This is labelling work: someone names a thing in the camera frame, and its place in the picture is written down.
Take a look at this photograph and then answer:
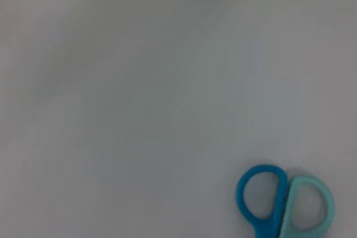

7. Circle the blue scissors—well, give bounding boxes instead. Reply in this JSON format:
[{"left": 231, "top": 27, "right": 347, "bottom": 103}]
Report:
[{"left": 236, "top": 164, "right": 336, "bottom": 238}]

